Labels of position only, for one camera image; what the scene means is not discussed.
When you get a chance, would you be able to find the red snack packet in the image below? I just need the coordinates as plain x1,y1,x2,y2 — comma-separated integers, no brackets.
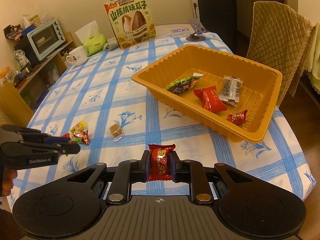
147,144,176,182

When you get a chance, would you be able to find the grey phone stand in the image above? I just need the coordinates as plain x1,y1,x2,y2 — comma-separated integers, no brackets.
185,17,209,42

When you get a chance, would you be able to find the yellow green small candy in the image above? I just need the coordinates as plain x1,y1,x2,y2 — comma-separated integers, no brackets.
69,121,87,133

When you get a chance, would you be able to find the wooden shelf unit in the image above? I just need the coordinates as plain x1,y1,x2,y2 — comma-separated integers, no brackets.
0,31,77,120

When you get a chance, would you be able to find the red black snack bag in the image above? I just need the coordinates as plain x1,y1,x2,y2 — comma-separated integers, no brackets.
4,24,24,42

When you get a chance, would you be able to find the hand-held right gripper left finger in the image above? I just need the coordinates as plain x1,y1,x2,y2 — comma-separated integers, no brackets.
42,150,151,204

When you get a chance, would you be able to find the sunflower seed bag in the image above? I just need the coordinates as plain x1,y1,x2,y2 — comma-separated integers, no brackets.
104,0,156,50

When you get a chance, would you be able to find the green tissue pack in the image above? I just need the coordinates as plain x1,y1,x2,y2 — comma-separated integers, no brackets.
75,20,108,57

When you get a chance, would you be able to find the red twisted wrapper candy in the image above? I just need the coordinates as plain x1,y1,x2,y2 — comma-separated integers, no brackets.
72,129,90,145

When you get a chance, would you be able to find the brown wrapped candy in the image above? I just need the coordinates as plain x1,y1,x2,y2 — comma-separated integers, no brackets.
109,124,123,142

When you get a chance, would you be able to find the light blue toaster oven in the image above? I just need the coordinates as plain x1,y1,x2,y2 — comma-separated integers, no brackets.
26,19,67,60

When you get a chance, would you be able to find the red white print candy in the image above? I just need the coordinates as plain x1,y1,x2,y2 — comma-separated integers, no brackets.
227,109,248,125

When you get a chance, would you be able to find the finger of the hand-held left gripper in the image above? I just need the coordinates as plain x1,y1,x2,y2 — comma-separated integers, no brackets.
0,124,72,145
0,142,81,159

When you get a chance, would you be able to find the small white card box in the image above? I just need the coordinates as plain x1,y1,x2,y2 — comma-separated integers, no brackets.
171,29,193,38

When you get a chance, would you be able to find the white mug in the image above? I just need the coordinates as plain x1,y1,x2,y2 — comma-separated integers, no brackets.
65,46,88,66

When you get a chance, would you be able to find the black cabinet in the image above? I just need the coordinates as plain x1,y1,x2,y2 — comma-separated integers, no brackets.
189,0,237,53

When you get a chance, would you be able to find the green snack bar packet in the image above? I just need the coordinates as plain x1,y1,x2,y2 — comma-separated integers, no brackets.
165,72,204,94

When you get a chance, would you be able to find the sofa with green cover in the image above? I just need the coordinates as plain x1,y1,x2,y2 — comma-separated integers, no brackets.
304,22,320,93

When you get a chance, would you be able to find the chair with quilted cover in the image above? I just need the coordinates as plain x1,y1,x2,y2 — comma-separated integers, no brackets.
246,0,317,108

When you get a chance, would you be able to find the grey cloth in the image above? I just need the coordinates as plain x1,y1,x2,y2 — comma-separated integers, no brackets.
102,39,120,51

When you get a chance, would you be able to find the large red candy packet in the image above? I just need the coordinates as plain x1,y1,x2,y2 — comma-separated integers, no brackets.
193,86,227,112

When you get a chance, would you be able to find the blue checked tablecloth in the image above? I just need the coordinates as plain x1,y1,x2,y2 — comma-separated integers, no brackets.
5,24,317,205

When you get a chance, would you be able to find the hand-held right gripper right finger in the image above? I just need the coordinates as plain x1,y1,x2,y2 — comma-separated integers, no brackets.
170,151,278,204

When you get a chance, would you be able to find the person's left hand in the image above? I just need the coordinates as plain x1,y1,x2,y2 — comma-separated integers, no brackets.
2,170,14,197

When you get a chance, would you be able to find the orange plastic tray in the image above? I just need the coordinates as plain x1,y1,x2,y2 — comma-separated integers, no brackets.
131,44,283,143

